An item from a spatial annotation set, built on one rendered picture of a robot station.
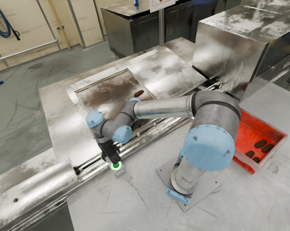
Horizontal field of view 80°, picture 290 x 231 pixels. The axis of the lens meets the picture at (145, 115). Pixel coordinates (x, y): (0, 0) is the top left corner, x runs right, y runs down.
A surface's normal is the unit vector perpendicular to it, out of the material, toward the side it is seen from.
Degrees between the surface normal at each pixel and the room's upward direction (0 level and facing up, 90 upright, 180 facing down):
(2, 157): 0
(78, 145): 0
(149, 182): 0
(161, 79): 10
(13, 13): 90
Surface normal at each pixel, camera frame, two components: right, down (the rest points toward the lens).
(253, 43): -0.82, 0.47
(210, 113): -0.36, -0.72
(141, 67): 0.02, -0.56
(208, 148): -0.44, 0.62
